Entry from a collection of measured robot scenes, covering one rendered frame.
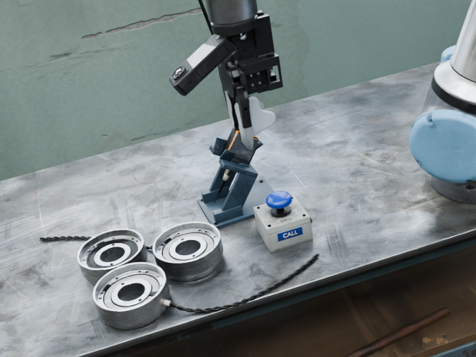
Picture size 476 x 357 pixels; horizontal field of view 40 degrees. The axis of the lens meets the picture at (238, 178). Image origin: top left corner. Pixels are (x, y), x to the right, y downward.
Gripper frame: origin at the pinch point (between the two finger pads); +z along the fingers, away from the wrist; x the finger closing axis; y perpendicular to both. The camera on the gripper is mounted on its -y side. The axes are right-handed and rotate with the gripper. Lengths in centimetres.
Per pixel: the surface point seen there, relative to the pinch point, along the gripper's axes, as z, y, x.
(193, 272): 9.9, -15.1, -16.7
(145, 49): 28, 7, 149
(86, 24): 14, -11, 150
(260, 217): 7.4, -2.6, -12.4
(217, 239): 7.8, -10.0, -13.7
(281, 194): 4.4, 1.3, -12.5
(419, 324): 35.6, 20.9, -18.1
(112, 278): 8.8, -26.5, -13.0
